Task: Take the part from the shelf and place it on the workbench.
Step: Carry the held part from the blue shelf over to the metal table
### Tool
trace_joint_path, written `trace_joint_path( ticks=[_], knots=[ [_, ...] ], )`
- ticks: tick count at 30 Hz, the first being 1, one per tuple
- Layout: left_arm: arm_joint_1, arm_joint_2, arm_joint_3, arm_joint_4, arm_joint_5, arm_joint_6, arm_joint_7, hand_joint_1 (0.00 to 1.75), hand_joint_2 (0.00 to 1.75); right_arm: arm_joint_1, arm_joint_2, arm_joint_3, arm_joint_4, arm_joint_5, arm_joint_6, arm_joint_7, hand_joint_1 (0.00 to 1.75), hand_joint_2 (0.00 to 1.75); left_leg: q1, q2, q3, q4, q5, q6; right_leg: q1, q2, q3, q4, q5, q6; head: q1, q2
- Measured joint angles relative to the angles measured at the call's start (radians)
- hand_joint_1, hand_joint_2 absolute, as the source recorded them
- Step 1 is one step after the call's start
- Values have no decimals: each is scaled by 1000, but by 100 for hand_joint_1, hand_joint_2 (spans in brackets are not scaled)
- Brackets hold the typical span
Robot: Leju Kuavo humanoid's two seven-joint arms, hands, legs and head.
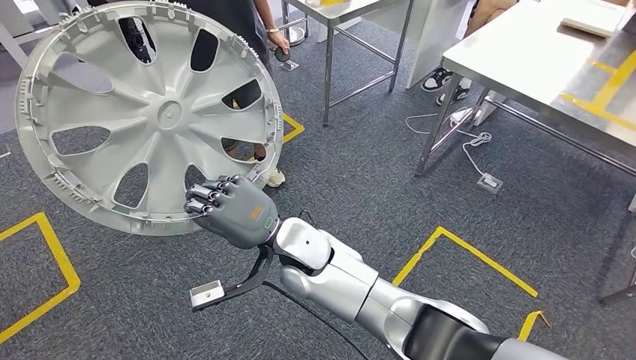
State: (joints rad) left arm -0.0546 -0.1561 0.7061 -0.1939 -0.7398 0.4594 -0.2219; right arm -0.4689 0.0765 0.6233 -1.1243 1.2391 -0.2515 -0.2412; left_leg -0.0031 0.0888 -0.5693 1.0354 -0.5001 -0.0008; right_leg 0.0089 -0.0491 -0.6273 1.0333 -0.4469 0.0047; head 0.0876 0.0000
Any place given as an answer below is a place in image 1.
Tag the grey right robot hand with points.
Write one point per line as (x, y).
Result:
(243, 218)

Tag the grey plastic wheel hubcap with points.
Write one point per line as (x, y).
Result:
(169, 114)

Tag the black round device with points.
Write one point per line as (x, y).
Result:
(282, 53)

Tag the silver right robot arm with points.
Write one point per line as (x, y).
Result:
(338, 283)

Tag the yellow floor tape square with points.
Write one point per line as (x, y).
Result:
(295, 130)
(73, 284)
(487, 261)

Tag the floor socket plate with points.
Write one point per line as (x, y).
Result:
(289, 65)
(489, 183)

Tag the white power strip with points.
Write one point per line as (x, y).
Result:
(462, 115)

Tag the white cabinet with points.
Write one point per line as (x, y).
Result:
(422, 35)

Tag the stainless steel table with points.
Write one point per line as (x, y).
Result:
(522, 59)

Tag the white flat box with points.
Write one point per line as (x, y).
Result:
(586, 27)

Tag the white table frame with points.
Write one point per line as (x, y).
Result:
(12, 42)

